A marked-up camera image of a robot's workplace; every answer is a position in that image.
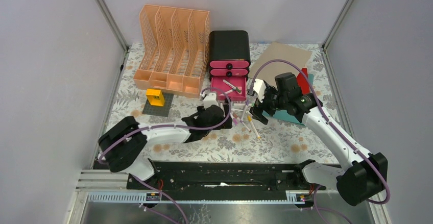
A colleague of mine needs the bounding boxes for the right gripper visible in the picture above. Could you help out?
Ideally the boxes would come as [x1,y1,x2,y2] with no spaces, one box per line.
[250,84,288,125]

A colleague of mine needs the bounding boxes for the purple cap white marker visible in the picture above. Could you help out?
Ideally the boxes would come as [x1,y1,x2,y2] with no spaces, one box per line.
[240,99,249,121]

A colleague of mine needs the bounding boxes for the pink cap white marker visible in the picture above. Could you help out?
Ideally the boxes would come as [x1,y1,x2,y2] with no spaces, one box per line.
[231,112,239,125]

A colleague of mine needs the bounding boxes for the green cap white marker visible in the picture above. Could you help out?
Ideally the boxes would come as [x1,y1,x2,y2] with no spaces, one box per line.
[223,79,242,94]

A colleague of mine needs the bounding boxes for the teal cap white marker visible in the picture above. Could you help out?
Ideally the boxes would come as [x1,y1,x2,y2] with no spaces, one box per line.
[224,89,234,95]

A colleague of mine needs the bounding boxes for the pink bottom drawer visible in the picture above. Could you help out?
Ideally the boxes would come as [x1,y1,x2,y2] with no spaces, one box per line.
[211,77,247,102]

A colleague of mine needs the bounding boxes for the pink drawer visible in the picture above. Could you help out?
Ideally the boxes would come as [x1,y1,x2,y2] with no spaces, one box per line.
[211,77,247,102]
[210,59,250,70]
[210,68,249,77]

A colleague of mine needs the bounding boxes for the pink top drawer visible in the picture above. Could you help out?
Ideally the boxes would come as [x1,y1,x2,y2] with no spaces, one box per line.
[210,59,250,70]

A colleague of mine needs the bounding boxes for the black drawer cabinet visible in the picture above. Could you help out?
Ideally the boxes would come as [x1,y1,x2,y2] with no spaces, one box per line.
[209,30,251,63]

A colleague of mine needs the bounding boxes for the yellow cap white marker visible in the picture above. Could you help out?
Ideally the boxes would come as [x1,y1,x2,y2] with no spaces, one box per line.
[247,115,261,140]

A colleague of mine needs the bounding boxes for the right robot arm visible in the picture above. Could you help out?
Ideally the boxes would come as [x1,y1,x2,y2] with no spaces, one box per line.
[249,72,390,206]

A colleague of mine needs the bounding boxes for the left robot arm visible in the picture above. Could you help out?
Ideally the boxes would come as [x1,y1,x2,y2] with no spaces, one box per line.
[98,104,232,189]

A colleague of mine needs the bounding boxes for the teal folder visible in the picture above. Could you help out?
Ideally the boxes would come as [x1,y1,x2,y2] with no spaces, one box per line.
[263,73,315,125]

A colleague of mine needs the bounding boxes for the gray building baseplate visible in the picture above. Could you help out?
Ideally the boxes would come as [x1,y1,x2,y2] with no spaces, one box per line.
[142,93,174,117]

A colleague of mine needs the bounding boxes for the red folder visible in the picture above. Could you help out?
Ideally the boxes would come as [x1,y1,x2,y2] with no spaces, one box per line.
[297,67,310,95]

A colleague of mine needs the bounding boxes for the yellow plastic block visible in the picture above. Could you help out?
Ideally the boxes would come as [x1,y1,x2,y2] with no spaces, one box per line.
[146,89,165,107]

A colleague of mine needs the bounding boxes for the beige cardboard sheet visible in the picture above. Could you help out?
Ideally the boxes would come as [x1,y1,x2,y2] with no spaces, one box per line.
[248,42,312,86]

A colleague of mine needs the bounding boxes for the peach plastic file organizer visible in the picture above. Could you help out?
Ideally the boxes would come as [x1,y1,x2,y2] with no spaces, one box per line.
[133,5,210,98]

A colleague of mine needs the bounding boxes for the black mounting rail base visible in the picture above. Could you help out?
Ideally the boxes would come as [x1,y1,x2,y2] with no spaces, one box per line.
[93,160,342,202]

